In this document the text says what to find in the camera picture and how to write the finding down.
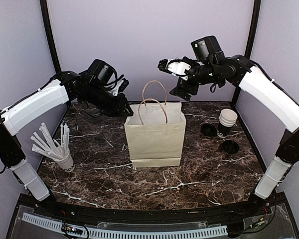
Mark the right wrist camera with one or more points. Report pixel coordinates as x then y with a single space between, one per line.
174 67

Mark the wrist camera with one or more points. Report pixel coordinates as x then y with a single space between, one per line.
174 67
117 87

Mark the stack of black coffee lids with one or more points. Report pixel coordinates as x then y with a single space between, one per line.
230 146

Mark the cream paper bag with handles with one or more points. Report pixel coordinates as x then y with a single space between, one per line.
155 133

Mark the grey slotted cable duct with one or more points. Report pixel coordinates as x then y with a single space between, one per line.
125 231

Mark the black corner post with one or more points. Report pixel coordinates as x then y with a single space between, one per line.
250 43
49 35

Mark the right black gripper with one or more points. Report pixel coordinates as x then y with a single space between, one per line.
178 90

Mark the stack of white paper cups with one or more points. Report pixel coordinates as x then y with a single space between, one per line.
227 119

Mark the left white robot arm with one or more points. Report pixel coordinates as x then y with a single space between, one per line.
98 85

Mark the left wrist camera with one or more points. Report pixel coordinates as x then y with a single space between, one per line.
117 87

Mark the right black corner post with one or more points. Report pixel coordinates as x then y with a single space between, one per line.
250 43

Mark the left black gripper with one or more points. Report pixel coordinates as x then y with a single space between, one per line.
119 108

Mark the black front frame rail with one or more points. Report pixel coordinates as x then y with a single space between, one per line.
227 214

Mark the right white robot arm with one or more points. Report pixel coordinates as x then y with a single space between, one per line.
212 67

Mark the left black corner post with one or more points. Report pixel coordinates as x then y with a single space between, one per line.
49 35

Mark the loose black coffee lid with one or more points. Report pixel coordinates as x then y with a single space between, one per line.
208 130

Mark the white cup holding straws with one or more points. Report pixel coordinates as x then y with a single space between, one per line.
66 164

